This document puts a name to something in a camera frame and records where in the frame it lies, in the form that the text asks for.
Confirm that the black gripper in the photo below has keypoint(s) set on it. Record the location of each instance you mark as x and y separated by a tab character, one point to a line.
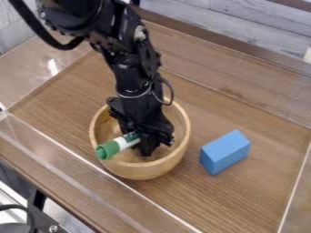
139	114

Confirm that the brown wooden bowl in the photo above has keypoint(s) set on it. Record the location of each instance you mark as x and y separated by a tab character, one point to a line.
127	163

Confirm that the green and white marker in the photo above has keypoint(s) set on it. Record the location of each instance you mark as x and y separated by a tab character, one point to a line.
117	145

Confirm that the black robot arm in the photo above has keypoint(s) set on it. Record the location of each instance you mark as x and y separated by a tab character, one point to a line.
110	25

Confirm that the blue foam block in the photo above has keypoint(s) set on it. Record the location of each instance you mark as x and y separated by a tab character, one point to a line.
225	151

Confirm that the clear acrylic tray wall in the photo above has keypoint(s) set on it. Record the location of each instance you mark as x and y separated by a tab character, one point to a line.
53	91

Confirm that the black table leg bracket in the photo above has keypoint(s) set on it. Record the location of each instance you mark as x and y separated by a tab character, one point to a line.
45	223

